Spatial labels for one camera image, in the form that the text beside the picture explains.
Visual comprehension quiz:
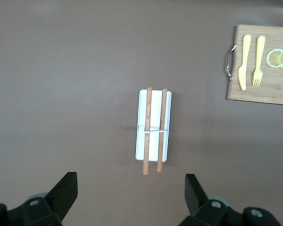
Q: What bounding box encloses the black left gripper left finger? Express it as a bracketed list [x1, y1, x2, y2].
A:
[0, 171, 79, 226]

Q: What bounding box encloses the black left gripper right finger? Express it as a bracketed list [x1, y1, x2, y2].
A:
[179, 173, 283, 226]

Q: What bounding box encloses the white rectangular tray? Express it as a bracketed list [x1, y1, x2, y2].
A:
[134, 89, 173, 163]

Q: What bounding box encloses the brown wooden chopstick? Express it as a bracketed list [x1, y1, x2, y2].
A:
[157, 88, 168, 172]
[142, 87, 153, 175]

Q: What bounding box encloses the bamboo cutting board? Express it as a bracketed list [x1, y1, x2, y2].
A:
[225, 24, 283, 106]

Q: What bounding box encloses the yellow plastic knife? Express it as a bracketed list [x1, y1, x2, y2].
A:
[238, 34, 252, 91]

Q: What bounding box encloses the yellow plastic fork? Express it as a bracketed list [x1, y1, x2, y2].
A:
[252, 35, 266, 88]

